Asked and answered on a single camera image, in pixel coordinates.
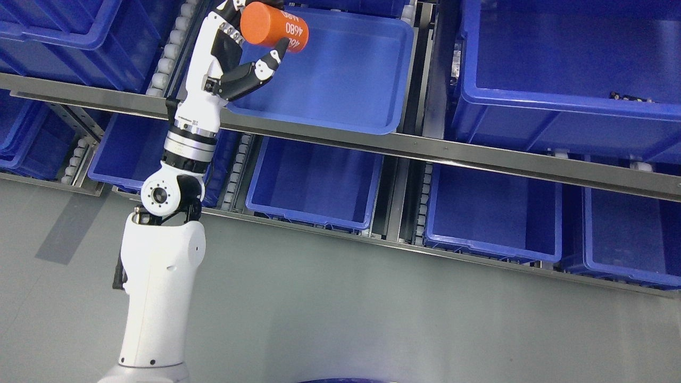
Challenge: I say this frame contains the orange cylindrical capacitor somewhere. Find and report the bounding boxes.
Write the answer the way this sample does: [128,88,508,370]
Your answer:
[240,2,310,53]

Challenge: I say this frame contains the blue bin top left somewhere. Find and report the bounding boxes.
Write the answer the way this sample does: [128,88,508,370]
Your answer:
[1,1,182,93]

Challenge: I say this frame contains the white roller track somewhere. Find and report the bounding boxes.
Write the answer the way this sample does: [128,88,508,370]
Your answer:
[145,1,200,97]

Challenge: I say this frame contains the blue bin lower middle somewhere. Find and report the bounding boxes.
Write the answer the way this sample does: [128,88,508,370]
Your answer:
[245,137,384,232]

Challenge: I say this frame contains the blue bin far right lower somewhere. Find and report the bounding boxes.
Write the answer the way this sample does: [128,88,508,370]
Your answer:
[560,186,680,290]

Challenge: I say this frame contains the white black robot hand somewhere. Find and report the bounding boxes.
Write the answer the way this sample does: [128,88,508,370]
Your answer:
[166,1,289,137]

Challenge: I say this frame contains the blue bin far left lower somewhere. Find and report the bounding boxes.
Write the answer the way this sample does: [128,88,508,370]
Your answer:
[1,89,76,181]

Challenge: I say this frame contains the large blue bin top right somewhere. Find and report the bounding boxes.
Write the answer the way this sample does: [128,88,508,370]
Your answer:
[445,1,680,163]

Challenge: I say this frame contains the steel shelf front rail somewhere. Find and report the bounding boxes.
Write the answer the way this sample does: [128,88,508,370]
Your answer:
[1,73,680,202]

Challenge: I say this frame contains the blue tray bin with capacitor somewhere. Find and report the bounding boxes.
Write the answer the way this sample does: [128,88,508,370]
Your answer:
[227,6,413,135]

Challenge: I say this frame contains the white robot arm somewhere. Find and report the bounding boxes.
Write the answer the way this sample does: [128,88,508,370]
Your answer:
[101,97,226,382]

